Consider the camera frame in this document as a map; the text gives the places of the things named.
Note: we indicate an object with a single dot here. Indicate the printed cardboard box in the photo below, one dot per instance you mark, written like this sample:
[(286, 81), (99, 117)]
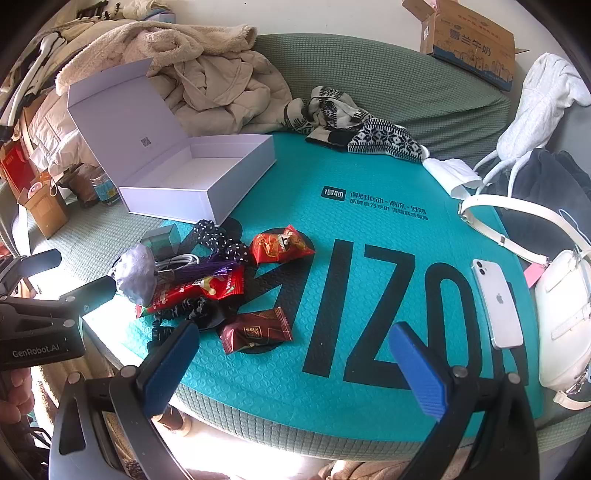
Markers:
[(471, 37)]

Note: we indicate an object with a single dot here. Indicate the brown fuzzy bag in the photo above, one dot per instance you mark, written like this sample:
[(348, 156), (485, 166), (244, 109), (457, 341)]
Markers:
[(78, 184)]

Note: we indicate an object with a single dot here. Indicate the white clothes hanger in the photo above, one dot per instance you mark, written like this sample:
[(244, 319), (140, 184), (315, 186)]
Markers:
[(32, 69)]

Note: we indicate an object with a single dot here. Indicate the transparent green box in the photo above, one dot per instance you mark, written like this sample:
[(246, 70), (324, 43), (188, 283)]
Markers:
[(159, 240)]

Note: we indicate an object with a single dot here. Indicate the black scrunchie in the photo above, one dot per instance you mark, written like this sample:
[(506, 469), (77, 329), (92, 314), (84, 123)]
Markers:
[(184, 309)]

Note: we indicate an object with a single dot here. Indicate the white hoodie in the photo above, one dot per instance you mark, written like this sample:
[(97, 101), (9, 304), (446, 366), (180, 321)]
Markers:
[(540, 101)]

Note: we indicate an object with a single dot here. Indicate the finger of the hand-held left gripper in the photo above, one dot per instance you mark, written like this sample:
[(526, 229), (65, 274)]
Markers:
[(92, 291), (41, 261)]

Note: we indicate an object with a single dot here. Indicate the purple tassel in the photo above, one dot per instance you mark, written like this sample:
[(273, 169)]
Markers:
[(207, 270)]

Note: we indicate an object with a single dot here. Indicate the dark red snack packet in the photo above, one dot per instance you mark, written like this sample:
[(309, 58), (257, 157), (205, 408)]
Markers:
[(256, 330)]

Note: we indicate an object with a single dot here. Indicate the white lidded gift box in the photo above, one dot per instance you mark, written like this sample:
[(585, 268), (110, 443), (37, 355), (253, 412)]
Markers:
[(152, 120)]

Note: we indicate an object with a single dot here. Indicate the polka dot scrunchie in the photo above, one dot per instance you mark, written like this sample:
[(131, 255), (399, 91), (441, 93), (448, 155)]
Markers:
[(221, 240)]

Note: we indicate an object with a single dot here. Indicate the white quilted jacket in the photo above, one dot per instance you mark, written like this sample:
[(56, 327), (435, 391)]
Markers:
[(55, 134)]

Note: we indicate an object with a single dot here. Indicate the white face mask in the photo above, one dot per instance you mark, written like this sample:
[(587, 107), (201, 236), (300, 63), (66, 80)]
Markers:
[(450, 173)]

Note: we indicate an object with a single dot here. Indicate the green bed cover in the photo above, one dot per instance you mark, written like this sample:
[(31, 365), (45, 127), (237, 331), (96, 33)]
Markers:
[(369, 60)]

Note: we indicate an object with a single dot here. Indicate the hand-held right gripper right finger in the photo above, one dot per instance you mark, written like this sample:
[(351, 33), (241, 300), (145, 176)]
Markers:
[(418, 374)]

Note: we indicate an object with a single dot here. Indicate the teal foam mat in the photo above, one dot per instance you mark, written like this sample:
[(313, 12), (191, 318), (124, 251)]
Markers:
[(369, 207)]

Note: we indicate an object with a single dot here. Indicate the long red snack packet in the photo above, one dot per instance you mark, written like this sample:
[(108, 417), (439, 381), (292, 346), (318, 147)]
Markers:
[(198, 290)]

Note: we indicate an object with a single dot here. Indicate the dark jeans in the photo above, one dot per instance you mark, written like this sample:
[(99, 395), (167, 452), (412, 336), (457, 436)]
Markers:
[(549, 184)]

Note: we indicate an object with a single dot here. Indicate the small brown cardboard box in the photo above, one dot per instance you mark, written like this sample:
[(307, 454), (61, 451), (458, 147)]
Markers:
[(44, 207)]

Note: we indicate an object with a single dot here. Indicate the person's left hand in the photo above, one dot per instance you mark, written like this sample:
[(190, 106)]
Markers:
[(14, 392)]

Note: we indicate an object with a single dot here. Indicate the white handbag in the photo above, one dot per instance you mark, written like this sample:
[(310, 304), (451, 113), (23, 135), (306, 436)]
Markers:
[(563, 314)]

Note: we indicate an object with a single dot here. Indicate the pink card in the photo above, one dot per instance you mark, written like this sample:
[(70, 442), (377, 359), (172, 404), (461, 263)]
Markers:
[(534, 274)]

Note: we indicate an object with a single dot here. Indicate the jar with blue label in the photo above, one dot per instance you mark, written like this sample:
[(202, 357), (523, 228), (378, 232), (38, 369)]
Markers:
[(105, 190)]

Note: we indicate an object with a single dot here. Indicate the white smartphone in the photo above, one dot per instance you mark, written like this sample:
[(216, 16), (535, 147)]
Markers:
[(498, 304)]

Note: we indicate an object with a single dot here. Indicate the red box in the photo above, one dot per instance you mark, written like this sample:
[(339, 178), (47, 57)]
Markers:
[(14, 166)]

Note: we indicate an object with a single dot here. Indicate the black and white patterned scarf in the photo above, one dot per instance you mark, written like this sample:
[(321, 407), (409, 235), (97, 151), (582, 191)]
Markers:
[(369, 134)]

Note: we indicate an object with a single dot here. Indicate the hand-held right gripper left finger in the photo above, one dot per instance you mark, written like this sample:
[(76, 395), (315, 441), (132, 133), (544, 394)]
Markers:
[(171, 369)]

